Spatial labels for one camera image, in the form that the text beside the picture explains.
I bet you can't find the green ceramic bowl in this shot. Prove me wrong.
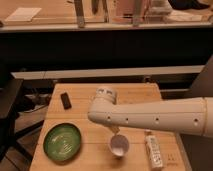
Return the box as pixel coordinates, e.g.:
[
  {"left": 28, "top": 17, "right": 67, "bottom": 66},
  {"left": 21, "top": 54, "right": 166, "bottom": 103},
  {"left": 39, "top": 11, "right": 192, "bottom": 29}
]
[{"left": 43, "top": 123, "right": 82, "bottom": 162}]

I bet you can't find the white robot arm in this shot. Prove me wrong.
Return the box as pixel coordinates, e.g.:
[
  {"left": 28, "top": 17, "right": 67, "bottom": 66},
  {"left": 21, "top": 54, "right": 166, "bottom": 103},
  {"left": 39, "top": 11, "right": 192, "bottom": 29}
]
[{"left": 88, "top": 87, "right": 213, "bottom": 138}]

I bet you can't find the white paper cup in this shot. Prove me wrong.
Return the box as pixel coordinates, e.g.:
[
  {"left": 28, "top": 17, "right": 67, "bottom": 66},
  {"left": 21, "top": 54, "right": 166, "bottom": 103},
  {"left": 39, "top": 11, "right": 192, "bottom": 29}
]
[{"left": 109, "top": 134, "right": 129, "bottom": 157}]

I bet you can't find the white labelled bottle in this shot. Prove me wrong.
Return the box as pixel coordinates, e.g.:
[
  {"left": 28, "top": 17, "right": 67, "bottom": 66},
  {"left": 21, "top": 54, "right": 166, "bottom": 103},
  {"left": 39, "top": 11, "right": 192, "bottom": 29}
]
[{"left": 145, "top": 130, "right": 163, "bottom": 171}]

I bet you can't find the black rectangular block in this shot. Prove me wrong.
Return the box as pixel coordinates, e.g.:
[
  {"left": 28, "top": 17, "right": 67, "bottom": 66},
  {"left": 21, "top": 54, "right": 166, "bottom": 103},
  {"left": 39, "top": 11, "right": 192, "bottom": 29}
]
[{"left": 61, "top": 93, "right": 72, "bottom": 109}]

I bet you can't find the black chair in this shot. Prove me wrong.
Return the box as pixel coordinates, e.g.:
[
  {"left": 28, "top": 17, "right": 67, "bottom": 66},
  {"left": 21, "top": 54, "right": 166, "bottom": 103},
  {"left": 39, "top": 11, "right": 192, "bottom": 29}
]
[{"left": 0, "top": 76, "right": 44, "bottom": 162}]

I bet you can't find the white paper sheet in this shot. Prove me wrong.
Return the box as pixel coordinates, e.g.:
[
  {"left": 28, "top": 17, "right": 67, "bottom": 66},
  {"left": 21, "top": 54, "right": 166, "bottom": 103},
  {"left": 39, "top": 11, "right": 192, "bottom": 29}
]
[{"left": 5, "top": 7, "right": 41, "bottom": 22}]

